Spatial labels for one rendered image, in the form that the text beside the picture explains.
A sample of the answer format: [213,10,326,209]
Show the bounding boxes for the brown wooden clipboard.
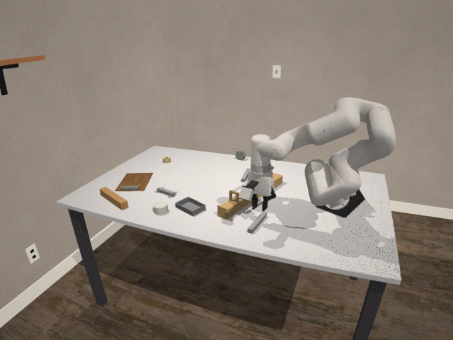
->
[115,173,153,191]

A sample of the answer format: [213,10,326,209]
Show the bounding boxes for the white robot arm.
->
[251,97,396,210]

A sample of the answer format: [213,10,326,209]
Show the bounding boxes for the wooden batten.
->
[100,187,128,210]

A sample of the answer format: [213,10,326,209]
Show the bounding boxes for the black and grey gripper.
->
[247,169,276,212]

